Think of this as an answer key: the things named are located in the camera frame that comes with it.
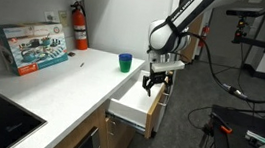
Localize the green plastic cup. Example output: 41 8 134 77
117 59 133 74

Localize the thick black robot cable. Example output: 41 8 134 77
175 30 265 105

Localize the white wrist camera block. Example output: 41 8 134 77
150 58 186 76

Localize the white and teal box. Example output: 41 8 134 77
245 129 265 144

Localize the black oven with handle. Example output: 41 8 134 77
67 123 104 148

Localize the white drawer with wooden front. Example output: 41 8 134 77
103 66 169 142

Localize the wooden door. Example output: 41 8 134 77
182 13 205 65

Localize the toy cookware set box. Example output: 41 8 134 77
0 16 73 82

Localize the white wall outlet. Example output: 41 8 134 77
42 9 61 23

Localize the pale yellow wall sticker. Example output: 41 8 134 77
56 9 70 28

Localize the large red fire extinguisher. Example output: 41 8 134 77
65 0 94 52

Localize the wooden base cabinet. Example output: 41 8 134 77
47 96 142 148

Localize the thin black looped cable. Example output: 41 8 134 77
186 104 213 131

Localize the silver drawer handle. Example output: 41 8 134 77
158 90 171 107

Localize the light grey cabinet unit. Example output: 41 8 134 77
156 69 177 134

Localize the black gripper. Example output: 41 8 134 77
140 68 175 100

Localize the blue plastic cup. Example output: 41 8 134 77
118 51 134 64

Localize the orange handled clamp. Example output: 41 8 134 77
218 124 234 135

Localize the black stereo camera bar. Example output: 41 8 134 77
225 3 265 21

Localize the metal drawer slide rail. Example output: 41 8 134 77
103 111 148 134

